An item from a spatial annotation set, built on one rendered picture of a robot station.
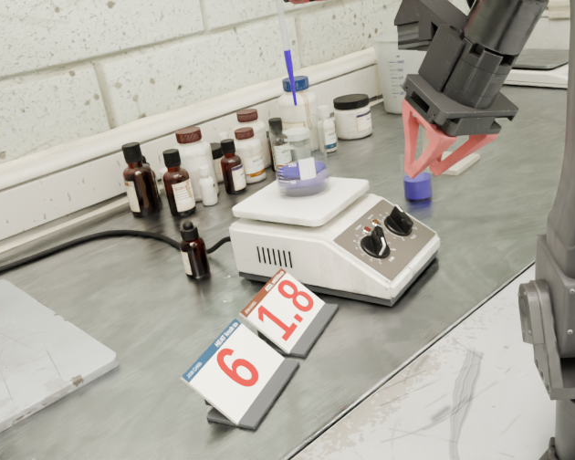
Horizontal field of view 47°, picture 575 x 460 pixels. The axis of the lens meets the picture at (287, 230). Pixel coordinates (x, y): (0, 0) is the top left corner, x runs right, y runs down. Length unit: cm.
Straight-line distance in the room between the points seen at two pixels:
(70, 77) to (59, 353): 52
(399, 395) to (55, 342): 36
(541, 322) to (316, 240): 31
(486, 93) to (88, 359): 45
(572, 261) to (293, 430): 25
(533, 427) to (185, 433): 27
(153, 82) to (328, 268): 59
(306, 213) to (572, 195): 35
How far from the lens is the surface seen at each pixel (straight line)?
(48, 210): 105
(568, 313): 40
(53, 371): 67
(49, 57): 108
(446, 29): 63
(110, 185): 109
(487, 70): 62
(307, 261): 69
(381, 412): 54
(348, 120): 123
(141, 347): 68
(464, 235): 81
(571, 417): 44
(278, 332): 62
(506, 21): 61
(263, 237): 71
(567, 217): 40
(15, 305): 83
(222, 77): 124
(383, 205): 75
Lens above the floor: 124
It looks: 23 degrees down
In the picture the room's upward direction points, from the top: 9 degrees counter-clockwise
